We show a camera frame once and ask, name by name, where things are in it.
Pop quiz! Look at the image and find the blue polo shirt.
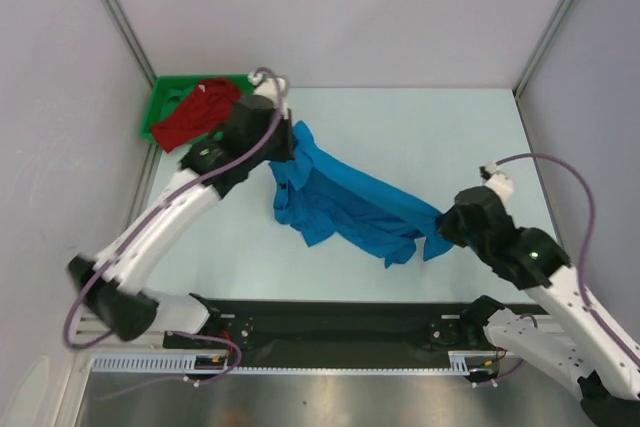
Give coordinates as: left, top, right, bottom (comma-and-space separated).
269, 121, 454, 268

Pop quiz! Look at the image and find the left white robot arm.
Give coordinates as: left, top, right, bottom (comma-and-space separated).
67, 94, 295, 347

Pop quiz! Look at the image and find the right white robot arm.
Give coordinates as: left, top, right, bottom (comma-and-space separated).
438, 185, 639, 426

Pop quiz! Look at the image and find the red t shirt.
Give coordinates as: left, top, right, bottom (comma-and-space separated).
151, 77, 243, 153

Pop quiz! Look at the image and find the green plastic bin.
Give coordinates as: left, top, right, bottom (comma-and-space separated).
140, 74, 254, 144

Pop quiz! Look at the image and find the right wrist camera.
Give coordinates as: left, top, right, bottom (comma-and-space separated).
480, 161, 514, 201

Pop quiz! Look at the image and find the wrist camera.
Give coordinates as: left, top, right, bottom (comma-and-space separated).
480, 161, 514, 201
247, 67, 290, 119

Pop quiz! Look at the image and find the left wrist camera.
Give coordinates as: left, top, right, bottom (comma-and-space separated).
247, 67, 290, 119

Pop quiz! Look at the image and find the right white cable duct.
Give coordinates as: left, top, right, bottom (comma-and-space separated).
448, 347, 524, 380

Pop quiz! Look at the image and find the white cable duct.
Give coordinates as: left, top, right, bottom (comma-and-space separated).
448, 347, 524, 380
91, 353, 231, 375

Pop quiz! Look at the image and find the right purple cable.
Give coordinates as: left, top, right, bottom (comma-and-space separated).
492, 152, 640, 388

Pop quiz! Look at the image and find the left aluminium frame post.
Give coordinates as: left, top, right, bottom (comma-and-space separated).
100, 0, 157, 87

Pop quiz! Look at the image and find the aluminium frame post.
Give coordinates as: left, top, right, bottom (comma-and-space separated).
512, 0, 577, 102
100, 0, 157, 87

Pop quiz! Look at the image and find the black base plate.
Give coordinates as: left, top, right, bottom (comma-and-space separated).
163, 296, 502, 370

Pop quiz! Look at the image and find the front aluminium rail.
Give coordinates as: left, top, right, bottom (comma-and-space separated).
71, 312, 164, 352

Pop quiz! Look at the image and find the left white cable duct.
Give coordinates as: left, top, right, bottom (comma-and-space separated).
91, 353, 231, 375

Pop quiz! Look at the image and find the right aluminium frame post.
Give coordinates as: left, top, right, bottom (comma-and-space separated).
512, 0, 577, 102

